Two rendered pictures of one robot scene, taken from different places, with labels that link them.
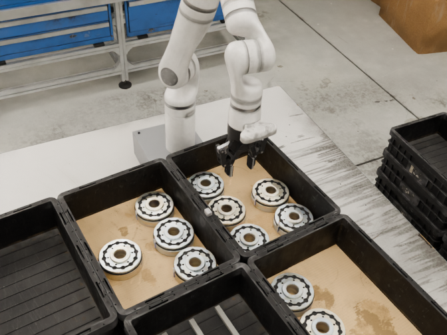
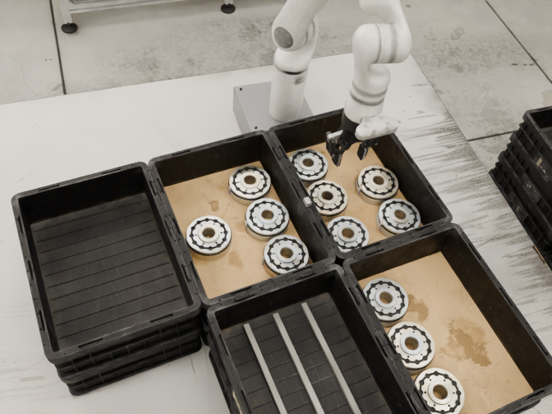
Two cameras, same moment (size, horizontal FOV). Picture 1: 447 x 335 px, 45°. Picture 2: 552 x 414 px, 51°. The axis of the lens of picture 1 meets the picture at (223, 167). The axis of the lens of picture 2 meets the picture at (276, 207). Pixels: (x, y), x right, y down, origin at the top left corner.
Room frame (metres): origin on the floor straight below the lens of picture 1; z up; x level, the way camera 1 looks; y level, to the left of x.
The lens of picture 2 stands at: (0.10, 0.05, 1.99)
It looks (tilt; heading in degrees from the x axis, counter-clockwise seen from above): 55 degrees down; 4
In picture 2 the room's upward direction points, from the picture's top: 8 degrees clockwise
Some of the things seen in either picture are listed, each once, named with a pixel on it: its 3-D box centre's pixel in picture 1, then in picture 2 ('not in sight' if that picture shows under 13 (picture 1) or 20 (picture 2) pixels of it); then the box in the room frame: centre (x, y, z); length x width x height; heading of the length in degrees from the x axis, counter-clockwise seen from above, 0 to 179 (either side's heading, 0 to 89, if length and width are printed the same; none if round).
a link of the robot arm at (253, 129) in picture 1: (249, 115); (370, 106); (0.96, -0.05, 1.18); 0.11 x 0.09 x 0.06; 33
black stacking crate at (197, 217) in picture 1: (146, 242); (236, 223); (0.83, 0.18, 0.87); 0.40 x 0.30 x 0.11; 34
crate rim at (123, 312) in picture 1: (145, 228); (237, 210); (0.83, 0.18, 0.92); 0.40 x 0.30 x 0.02; 34
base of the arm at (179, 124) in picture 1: (179, 124); (287, 88); (1.28, 0.14, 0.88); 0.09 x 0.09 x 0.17; 31
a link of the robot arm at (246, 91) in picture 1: (244, 74); (371, 62); (0.97, -0.03, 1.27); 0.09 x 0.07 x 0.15; 108
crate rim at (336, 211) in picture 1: (249, 185); (356, 175); (0.99, -0.07, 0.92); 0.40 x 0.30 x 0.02; 34
